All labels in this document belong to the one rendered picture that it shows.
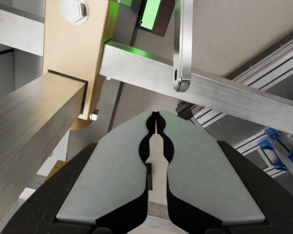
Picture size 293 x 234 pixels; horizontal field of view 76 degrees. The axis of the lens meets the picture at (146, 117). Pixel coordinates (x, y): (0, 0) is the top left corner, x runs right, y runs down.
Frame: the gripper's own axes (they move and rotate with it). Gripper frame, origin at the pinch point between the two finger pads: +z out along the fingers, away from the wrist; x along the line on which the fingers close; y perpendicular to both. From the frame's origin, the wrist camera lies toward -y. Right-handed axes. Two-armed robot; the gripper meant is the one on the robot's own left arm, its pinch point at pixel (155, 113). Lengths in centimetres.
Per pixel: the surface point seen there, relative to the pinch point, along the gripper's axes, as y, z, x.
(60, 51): -3.2, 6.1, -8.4
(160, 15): -5.6, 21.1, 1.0
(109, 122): 12.9, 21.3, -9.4
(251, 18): -2, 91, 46
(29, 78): 5.6, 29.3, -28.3
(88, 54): -2.9, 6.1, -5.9
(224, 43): 9, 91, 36
